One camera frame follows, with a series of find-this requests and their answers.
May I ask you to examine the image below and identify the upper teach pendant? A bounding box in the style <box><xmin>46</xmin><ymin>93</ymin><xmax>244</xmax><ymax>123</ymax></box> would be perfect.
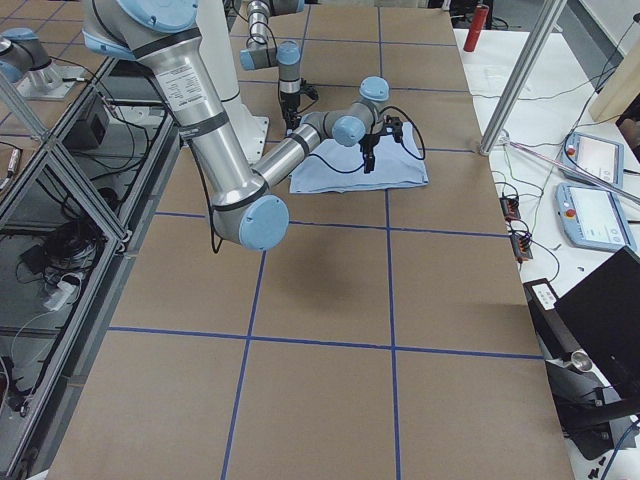
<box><xmin>561</xmin><ymin>132</ymin><xmax>624</xmax><ymax>188</ymax></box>

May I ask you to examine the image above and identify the aluminium frame post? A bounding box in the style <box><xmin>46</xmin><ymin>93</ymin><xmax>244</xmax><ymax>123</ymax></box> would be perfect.
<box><xmin>479</xmin><ymin>0</ymin><xmax>567</xmax><ymax>156</ymax></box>

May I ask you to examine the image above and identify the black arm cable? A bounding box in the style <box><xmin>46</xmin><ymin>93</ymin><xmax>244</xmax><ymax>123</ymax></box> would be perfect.
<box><xmin>207</xmin><ymin>105</ymin><xmax>427</xmax><ymax>254</ymax></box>

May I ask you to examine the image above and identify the lower teach pendant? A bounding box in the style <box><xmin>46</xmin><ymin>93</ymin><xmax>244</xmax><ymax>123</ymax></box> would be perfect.
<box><xmin>555</xmin><ymin>182</ymin><xmax>636</xmax><ymax>252</ymax></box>

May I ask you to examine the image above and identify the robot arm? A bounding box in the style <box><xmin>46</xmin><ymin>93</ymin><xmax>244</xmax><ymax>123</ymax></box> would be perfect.
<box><xmin>239</xmin><ymin>1</ymin><xmax>319</xmax><ymax>130</ymax></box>
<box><xmin>83</xmin><ymin>1</ymin><xmax>389</xmax><ymax>251</ymax></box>

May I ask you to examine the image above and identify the black box under rack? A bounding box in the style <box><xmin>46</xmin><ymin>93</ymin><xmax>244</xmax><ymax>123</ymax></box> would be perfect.
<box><xmin>63</xmin><ymin>96</ymin><xmax>109</xmax><ymax>150</ymax></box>

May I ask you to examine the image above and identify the light blue t-shirt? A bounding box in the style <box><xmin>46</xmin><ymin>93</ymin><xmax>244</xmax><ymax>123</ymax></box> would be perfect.
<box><xmin>289</xmin><ymin>122</ymin><xmax>428</xmax><ymax>194</ymax></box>

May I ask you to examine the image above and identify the white power strip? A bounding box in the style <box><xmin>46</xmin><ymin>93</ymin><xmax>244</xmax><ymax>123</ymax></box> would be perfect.
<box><xmin>43</xmin><ymin>280</ymin><xmax>79</xmax><ymax>311</ymax></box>

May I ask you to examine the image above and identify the aluminium frame rack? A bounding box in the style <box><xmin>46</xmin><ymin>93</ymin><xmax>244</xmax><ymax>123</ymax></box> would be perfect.
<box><xmin>1</xmin><ymin>60</ymin><xmax>179</xmax><ymax>479</ymax></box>

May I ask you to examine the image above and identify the teach pendant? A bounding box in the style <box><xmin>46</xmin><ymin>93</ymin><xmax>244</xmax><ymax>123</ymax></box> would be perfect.
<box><xmin>561</xmin><ymin>132</ymin><xmax>624</xmax><ymax>188</ymax></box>
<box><xmin>555</xmin><ymin>182</ymin><xmax>636</xmax><ymax>252</ymax></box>

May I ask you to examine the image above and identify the red cylinder bottle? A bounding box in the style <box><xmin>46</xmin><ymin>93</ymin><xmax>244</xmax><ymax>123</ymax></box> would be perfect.
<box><xmin>463</xmin><ymin>4</ymin><xmax>490</xmax><ymax>52</ymax></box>

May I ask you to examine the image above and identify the electronics board with wires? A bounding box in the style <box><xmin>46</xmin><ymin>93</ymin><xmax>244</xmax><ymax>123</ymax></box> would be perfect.
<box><xmin>499</xmin><ymin>195</ymin><xmax>533</xmax><ymax>264</ymax></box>

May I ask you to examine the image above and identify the small grey robot arm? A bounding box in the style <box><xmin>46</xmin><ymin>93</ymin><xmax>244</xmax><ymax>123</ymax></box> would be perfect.
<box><xmin>1</xmin><ymin>27</ymin><xmax>75</xmax><ymax>101</ymax></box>

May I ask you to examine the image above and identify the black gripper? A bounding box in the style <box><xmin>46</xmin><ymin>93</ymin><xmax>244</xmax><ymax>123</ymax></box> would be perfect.
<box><xmin>278</xmin><ymin>79</ymin><xmax>318</xmax><ymax>134</ymax></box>
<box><xmin>359</xmin><ymin>115</ymin><xmax>403</xmax><ymax>174</ymax></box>

